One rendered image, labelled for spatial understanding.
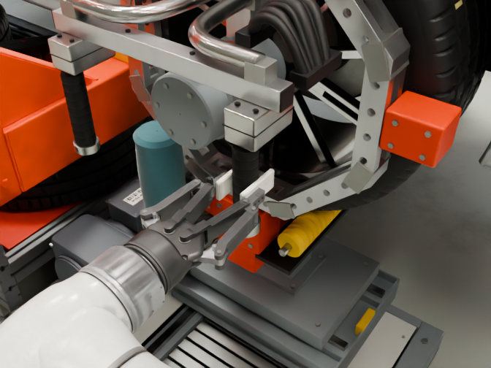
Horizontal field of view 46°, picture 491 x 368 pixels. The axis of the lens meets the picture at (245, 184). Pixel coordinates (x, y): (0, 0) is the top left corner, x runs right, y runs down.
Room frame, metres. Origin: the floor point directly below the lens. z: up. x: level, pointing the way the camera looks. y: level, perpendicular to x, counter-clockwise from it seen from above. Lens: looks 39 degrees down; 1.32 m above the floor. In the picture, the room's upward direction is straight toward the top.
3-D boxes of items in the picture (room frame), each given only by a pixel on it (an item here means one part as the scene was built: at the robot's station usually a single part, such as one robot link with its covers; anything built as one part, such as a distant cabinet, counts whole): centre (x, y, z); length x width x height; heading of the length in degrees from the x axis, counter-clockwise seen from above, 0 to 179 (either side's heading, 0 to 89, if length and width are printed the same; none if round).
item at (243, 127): (0.64, -0.02, 0.93); 0.09 x 0.05 x 0.05; 144
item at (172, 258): (0.49, 0.09, 0.83); 0.09 x 0.08 x 0.07; 144
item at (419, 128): (0.72, -0.26, 0.85); 0.09 x 0.08 x 0.07; 54
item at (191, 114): (0.85, 0.04, 0.85); 0.21 x 0.14 x 0.14; 144
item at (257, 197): (0.57, -0.01, 0.83); 0.05 x 0.03 x 0.01; 143
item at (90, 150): (0.82, 0.27, 0.83); 0.04 x 0.04 x 0.16
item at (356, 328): (1.04, -0.10, 0.13); 0.50 x 0.36 x 0.10; 54
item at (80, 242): (1.06, 0.27, 0.26); 0.42 x 0.18 x 0.35; 144
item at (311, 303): (1.04, -0.10, 0.32); 0.40 x 0.30 x 0.28; 54
